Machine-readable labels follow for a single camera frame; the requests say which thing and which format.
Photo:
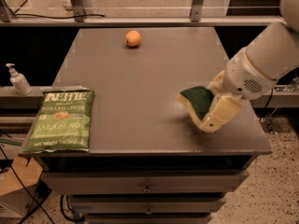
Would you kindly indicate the metal bracket post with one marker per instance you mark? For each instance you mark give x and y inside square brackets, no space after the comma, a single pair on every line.
[196,10]
[78,10]

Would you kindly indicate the grey drawer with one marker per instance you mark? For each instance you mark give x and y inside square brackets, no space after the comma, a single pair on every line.
[147,204]
[144,182]
[149,219]

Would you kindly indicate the green jalapeno chip bag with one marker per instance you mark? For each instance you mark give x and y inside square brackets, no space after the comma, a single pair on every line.
[63,123]

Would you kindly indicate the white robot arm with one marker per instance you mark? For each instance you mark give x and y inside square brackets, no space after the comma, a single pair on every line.
[276,49]

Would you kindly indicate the left metal bracket post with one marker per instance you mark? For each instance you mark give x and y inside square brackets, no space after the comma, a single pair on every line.
[78,10]

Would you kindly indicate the bottom grey drawer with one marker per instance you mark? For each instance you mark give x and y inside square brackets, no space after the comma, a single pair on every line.
[149,219]

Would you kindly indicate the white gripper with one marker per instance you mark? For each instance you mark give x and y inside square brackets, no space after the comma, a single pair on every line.
[244,75]

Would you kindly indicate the orange fruit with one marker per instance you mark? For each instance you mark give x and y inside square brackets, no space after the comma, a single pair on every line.
[133,39]

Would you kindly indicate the cardboard box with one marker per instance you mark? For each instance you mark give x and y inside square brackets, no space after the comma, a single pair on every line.
[18,186]

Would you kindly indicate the top grey drawer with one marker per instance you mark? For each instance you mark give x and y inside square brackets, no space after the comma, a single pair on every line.
[144,182]

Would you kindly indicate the white pump soap bottle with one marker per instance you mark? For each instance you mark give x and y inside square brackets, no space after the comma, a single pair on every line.
[18,80]

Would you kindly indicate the green and yellow sponge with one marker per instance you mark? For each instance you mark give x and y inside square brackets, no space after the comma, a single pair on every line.
[197,101]

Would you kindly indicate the right metal bracket post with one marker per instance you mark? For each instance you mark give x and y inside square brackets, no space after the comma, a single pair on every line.
[196,10]

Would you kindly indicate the middle grey drawer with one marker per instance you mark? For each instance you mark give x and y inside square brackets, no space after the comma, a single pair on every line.
[147,204]

